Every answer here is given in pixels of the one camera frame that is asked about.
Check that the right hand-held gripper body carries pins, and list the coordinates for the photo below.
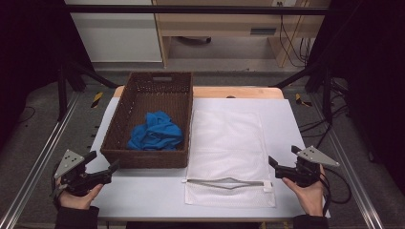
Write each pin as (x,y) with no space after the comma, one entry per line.
(305,173)

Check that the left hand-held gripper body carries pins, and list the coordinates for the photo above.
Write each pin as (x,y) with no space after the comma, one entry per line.
(78,181)

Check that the white mesh laundry bag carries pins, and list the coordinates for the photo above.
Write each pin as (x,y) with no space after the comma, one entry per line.
(226,143)

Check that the blue cloth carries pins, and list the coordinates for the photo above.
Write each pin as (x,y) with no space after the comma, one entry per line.
(157,132)

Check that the brown wicker basket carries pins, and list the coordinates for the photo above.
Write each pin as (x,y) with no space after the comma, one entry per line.
(143,92)

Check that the person's left hand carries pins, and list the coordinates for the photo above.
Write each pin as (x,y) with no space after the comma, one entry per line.
(78,200)

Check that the person's right hand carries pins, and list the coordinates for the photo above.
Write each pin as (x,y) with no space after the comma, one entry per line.
(310,197)

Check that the yellow black tape strip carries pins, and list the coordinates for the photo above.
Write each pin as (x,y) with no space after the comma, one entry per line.
(97,99)
(301,100)

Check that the black metal stand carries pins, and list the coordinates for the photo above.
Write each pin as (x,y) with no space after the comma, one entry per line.
(62,92)
(327,95)

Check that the black curtain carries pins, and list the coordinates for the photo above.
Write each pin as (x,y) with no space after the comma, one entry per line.
(372,63)
(28,47)

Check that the white cabinet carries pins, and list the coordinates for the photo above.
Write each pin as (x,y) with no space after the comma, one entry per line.
(117,38)

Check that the wooden desk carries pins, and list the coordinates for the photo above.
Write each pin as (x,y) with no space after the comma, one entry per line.
(223,24)

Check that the black horizontal metal bar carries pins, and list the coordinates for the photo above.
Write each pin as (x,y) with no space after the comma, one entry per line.
(191,10)

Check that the aluminium rail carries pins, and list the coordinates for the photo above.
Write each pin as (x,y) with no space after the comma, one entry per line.
(38,159)
(350,171)

